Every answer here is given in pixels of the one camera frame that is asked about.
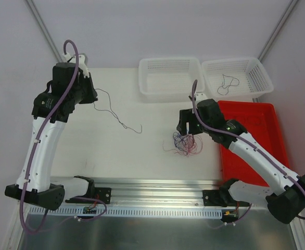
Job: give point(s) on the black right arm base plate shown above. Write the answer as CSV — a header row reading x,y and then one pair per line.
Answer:
x,y
221,199

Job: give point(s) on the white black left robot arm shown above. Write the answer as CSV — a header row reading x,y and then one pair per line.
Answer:
x,y
51,110

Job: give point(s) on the white perforated basket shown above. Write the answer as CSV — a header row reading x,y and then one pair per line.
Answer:
x,y
236,78
169,79

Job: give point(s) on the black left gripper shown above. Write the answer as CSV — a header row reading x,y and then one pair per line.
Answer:
x,y
90,88

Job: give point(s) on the white perforated basket left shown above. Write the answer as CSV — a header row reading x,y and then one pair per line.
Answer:
x,y
169,79

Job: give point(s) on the white slotted cable duct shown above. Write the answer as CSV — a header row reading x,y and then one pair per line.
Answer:
x,y
141,212

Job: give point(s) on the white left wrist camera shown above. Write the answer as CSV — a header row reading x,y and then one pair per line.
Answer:
x,y
82,59

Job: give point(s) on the aluminium frame post left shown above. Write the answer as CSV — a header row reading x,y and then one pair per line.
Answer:
x,y
44,30

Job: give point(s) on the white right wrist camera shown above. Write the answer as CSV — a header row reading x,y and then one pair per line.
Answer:
x,y
199,96

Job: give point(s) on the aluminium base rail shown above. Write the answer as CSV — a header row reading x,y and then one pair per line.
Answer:
x,y
129,192

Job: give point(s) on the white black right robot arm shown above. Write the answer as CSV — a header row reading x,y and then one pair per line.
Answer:
x,y
285,195

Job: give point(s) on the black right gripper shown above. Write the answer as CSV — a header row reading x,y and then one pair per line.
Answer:
x,y
185,121

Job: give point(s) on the red plastic tray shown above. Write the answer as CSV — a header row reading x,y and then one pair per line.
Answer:
x,y
261,121

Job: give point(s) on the white perforated basket right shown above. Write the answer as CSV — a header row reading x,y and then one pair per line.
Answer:
x,y
236,78

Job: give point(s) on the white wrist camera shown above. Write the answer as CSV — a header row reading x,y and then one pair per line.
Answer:
x,y
199,96
82,59

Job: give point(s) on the aluminium frame post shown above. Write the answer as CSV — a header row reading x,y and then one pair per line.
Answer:
x,y
44,30
288,11

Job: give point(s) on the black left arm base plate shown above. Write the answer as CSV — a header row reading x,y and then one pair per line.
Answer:
x,y
101,193

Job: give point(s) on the aluminium frame post right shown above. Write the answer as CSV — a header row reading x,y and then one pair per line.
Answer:
x,y
288,11

